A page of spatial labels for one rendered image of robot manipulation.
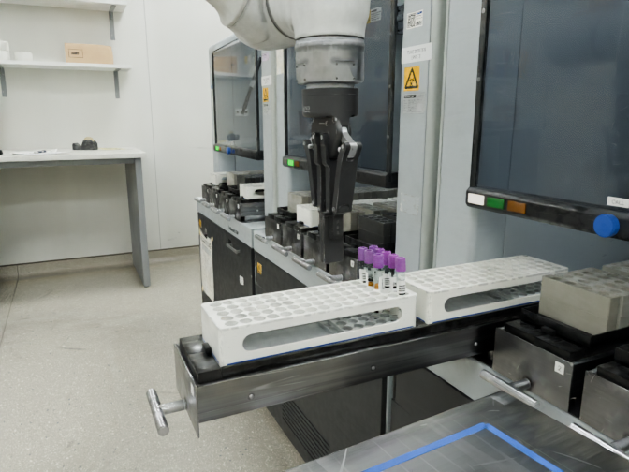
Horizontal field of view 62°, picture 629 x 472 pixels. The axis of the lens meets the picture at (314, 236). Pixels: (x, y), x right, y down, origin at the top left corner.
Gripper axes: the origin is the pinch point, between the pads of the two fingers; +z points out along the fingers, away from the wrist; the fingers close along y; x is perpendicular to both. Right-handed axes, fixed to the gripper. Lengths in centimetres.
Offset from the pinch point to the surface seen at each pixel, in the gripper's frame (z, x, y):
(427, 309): 11.6, 13.5, 4.7
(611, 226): -2.5, 28.8, 21.5
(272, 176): 4, 33, -108
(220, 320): 8.4, -17.1, 2.4
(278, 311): 8.5, -9.3, 2.5
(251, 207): 16, 28, -119
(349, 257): 14.8, 23.6, -36.5
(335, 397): 53, 23, -43
